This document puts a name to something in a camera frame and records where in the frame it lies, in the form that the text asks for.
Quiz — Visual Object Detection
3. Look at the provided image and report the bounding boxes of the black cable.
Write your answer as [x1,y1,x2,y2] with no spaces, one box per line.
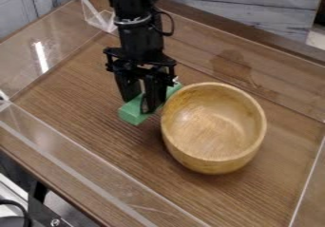
[0,199,31,227]

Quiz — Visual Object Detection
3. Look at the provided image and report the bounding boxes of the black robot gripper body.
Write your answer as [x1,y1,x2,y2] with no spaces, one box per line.
[104,13,176,85]

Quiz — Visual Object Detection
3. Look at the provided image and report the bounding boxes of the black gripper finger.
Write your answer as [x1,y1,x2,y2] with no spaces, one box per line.
[113,71,142,103]
[140,75,168,114]

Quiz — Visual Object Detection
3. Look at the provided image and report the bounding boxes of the clear acrylic corner bracket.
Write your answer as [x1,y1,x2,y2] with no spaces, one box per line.
[80,0,116,33]

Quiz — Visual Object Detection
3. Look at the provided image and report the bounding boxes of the black table leg bracket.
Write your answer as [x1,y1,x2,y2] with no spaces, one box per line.
[28,181,73,227]

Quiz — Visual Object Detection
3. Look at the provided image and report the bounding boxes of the green rectangular block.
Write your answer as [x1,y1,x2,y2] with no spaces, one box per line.
[117,83,183,125]

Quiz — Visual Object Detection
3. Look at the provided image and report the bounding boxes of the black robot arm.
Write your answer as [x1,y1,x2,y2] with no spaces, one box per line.
[103,0,176,114]

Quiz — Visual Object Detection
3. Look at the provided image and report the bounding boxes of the brown wooden bowl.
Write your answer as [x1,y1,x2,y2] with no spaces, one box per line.
[162,82,266,175]

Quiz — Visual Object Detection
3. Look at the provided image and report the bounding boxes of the clear acrylic tray wall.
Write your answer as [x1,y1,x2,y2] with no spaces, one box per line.
[0,99,206,227]

